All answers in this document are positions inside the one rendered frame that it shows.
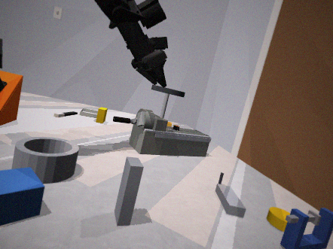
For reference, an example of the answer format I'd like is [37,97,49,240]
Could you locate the blue rectangular block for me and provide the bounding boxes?
[0,167,44,226]

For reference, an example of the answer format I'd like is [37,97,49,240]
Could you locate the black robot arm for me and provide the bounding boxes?
[95,0,168,52]

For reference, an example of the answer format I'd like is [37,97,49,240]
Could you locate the grey hollow cylinder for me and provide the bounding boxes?
[12,137,79,184]

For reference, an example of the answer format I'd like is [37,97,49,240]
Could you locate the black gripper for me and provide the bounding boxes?
[126,33,167,87]

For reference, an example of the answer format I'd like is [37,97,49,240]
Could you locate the yellow round disc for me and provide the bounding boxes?
[267,207,290,232]

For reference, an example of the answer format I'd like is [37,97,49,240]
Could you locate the yellow cube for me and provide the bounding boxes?
[96,107,108,123]

